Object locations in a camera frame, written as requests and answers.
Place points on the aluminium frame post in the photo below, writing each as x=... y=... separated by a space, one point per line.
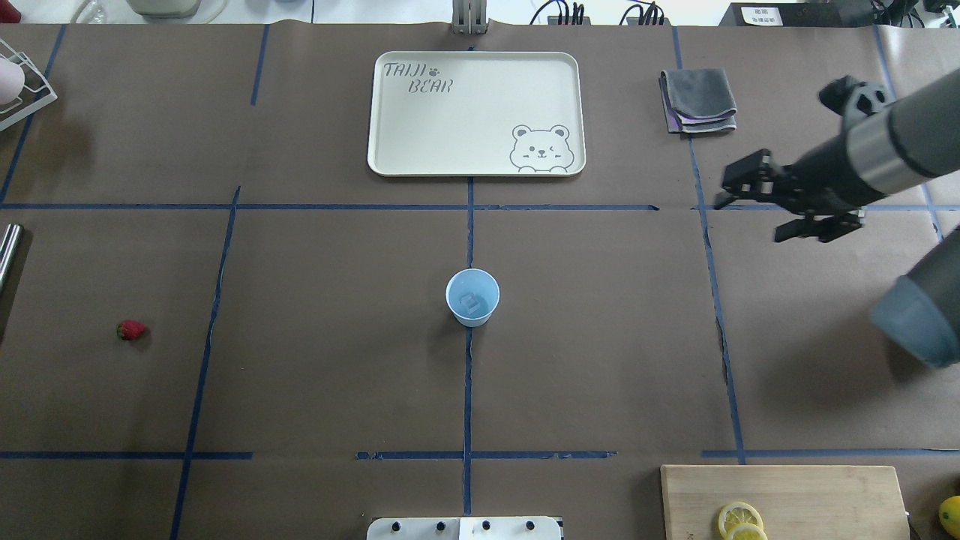
x=469 y=17

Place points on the pink cup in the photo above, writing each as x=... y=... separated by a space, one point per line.
x=12 y=79

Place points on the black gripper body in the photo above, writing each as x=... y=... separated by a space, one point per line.
x=825 y=174

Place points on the red bottle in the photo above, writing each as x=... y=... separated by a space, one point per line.
x=9 y=14

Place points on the yellow lemon pile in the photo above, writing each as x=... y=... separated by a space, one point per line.
x=949 y=516

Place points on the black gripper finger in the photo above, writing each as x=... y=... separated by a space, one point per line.
x=753 y=177
x=824 y=230

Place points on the cream bear tray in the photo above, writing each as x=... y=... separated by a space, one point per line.
x=476 y=114

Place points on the lemon slices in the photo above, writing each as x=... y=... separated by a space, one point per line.
x=739 y=520

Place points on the steel muddler black tip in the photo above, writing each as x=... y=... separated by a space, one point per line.
x=9 y=245

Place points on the clear ice cube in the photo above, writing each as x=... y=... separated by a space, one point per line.
x=473 y=306

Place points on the wooden cutting board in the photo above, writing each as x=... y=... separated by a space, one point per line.
x=794 y=501

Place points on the white cup rack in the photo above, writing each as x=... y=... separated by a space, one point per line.
x=37 y=91

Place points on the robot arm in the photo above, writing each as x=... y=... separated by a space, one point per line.
x=885 y=146

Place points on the light blue cup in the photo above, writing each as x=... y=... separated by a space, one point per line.
x=475 y=281

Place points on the grey folded cloth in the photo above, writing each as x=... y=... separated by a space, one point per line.
x=697 y=101

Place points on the red strawberry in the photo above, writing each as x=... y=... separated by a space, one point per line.
x=130 y=330

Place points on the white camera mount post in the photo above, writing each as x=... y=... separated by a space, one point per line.
x=467 y=527

